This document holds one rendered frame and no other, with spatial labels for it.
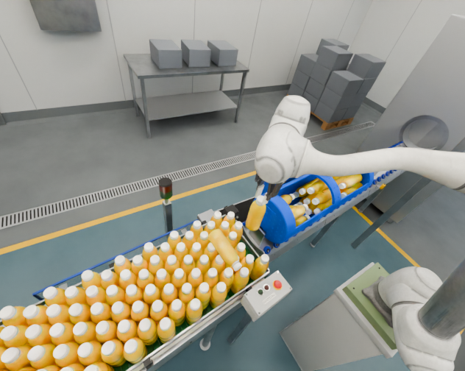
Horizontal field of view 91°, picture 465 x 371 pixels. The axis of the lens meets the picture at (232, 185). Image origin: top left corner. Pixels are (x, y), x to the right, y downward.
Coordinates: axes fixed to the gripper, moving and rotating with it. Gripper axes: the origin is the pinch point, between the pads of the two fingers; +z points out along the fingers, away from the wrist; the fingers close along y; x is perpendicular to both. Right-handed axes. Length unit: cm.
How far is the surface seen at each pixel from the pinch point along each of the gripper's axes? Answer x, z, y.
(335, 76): -334, 53, 176
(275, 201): -17.8, 18.0, 3.6
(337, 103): -332, 89, 151
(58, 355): 82, 31, -4
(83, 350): 76, 31, -7
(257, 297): 14.7, 31.5, -25.9
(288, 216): -19.2, 20.7, -6.1
